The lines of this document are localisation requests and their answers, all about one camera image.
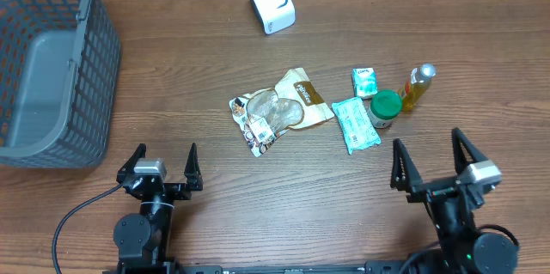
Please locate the yellow dish soap bottle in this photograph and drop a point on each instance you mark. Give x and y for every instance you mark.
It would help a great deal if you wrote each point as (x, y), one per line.
(416, 85)

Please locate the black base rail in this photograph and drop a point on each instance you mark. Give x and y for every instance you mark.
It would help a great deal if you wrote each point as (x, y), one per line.
(370, 267)

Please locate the teal tissue pack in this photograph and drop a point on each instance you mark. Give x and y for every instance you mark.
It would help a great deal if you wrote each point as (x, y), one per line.
(364, 82)

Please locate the white barcode scanner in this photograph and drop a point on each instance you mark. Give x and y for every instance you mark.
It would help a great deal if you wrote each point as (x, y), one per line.
(274, 15)

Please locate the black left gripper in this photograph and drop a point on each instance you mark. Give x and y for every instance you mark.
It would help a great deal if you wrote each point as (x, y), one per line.
(180, 189)

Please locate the beige brown snack bag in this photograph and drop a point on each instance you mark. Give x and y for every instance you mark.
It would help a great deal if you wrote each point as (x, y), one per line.
(292, 104)

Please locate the green lidded white jar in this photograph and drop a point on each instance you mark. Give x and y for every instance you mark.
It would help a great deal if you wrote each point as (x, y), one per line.
(384, 107)

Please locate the grey plastic mesh basket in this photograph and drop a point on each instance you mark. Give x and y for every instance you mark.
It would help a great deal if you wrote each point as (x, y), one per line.
(59, 72)

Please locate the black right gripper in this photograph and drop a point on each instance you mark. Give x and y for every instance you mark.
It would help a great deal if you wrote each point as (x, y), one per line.
(403, 175)

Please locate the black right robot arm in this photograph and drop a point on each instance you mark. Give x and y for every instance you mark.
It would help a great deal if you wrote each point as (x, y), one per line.
(461, 246)

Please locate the teal wipes packet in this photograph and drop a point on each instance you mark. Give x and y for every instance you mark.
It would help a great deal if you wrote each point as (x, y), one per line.
(358, 131)

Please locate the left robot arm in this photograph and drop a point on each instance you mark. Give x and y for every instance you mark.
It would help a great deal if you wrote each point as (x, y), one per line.
(142, 238)

